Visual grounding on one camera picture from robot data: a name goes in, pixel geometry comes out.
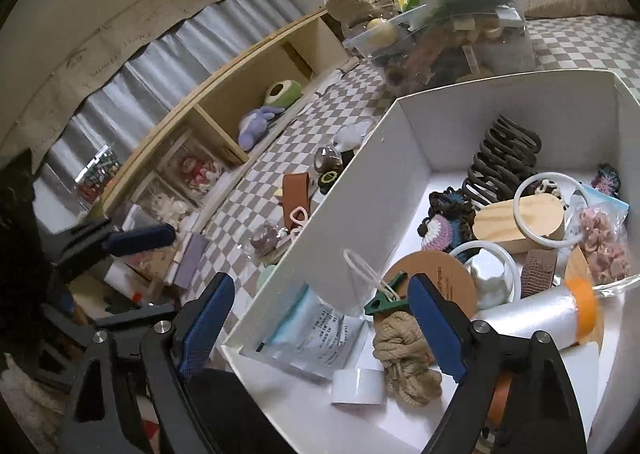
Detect pink round crochet coaster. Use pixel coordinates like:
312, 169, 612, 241
416, 214, 465, 251

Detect avocado plush toy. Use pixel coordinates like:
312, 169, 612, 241
264, 80, 303, 109

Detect silver ridged cap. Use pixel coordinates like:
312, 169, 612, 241
464, 254, 515, 311

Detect white cardboard box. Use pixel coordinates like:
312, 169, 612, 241
220, 68, 640, 454

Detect beige printed valance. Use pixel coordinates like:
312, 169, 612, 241
0, 0, 278, 160

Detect brown woven tape roll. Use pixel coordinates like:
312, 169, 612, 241
520, 248, 557, 301

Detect round cork coaster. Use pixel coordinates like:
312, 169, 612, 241
382, 254, 478, 322

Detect brown hair claw clip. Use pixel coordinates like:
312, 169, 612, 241
460, 114, 542, 207

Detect glass jar colourful contents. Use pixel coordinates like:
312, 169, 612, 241
75, 146, 123, 210

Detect purple plush toy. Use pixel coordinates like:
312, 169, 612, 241
237, 106, 278, 151

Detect shiny brown round object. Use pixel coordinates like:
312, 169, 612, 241
314, 145, 346, 174

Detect clear packet with brown tape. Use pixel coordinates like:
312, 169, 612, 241
246, 223, 293, 266

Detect oval wooden block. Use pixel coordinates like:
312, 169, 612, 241
472, 195, 566, 255

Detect yellow ball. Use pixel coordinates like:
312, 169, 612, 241
366, 18, 396, 47

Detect plastic wrap roll orange cap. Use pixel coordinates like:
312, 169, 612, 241
472, 278, 599, 351

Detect black tin gold label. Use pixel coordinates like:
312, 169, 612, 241
315, 168, 342, 196

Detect white plastic ring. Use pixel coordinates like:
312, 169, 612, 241
449, 240, 518, 297
514, 173, 591, 250

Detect wooden bedside shelf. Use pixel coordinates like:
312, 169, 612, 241
100, 8, 351, 235

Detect clear box with white dolls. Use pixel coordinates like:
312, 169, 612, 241
134, 178, 198, 230

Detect folded brown leather strap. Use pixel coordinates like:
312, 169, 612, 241
281, 172, 321, 222

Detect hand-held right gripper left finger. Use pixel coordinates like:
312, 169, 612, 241
59, 272, 237, 454

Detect jute rope bundle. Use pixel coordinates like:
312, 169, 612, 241
372, 310, 443, 405

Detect small white cloth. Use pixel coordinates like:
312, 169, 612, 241
332, 120, 375, 153

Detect packet of pink scrunchies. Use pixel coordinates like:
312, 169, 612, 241
564, 186, 632, 285

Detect grey curtain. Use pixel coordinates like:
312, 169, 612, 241
30, 0, 306, 225

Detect dark crochet piece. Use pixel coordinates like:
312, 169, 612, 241
427, 188, 476, 235

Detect white tape roll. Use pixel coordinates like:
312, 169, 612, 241
330, 368, 387, 407

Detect blue face mask packet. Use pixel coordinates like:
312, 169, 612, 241
570, 182, 630, 215

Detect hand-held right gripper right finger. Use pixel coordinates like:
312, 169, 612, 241
407, 273, 588, 454

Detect pink scissors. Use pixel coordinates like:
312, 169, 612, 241
284, 205, 315, 241

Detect orange tape roll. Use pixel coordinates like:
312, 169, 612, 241
486, 373, 515, 427

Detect clear plastic storage bin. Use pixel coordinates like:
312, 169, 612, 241
342, 0, 537, 90

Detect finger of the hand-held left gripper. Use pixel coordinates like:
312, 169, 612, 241
95, 302, 176, 331
52, 223, 177, 280

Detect multicolour crochet flower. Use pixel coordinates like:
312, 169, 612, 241
591, 163, 622, 196

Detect clear box with red doll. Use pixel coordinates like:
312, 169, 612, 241
162, 143, 228, 202

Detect green plastic clip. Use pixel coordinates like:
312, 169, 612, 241
364, 273, 410, 319

